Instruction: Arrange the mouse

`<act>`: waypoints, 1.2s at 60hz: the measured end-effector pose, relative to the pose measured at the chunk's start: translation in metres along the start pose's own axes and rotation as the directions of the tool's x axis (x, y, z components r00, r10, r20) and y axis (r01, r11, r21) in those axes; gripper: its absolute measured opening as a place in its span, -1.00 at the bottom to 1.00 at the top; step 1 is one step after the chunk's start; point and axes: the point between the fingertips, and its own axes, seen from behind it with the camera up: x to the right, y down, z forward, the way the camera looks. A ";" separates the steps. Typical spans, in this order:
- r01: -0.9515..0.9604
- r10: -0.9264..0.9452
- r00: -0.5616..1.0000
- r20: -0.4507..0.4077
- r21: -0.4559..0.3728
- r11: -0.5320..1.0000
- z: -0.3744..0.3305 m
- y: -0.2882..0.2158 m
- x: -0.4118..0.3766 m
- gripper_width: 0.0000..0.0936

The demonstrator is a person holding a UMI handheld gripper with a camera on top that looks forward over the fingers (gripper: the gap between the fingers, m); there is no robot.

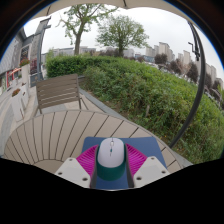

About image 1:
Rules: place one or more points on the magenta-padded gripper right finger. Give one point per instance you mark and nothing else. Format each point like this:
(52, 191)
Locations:
(150, 170)

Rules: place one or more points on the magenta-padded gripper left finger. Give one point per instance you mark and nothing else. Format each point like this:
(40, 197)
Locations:
(75, 171)

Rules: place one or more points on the white and teal computer mouse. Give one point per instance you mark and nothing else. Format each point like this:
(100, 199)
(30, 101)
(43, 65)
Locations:
(111, 155)

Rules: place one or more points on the dark blue mouse pad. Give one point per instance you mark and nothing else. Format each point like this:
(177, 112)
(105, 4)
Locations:
(148, 146)

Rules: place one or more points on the brown slatted outdoor chair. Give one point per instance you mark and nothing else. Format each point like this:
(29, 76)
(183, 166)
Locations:
(58, 90)

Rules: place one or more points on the white planter with flowers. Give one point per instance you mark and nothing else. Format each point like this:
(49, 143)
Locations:
(25, 73)
(18, 106)

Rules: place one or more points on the dark curved umbrella pole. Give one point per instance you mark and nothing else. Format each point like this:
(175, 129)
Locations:
(198, 90)

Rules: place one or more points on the distant apartment buildings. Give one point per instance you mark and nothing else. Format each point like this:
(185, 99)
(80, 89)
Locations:
(163, 50)

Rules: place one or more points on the tall grey sign pillar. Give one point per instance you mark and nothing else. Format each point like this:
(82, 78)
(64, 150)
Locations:
(35, 50)

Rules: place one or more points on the grey storefront building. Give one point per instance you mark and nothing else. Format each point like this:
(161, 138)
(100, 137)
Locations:
(11, 56)

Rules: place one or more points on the tall bare-trunk tree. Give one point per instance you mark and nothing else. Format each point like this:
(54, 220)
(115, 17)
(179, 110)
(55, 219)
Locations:
(77, 40)

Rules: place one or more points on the round leafy green tree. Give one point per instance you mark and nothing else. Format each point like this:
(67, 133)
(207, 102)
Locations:
(121, 33)

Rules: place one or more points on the beige patio umbrella canopy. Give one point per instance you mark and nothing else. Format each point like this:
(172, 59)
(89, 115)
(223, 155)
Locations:
(150, 3)

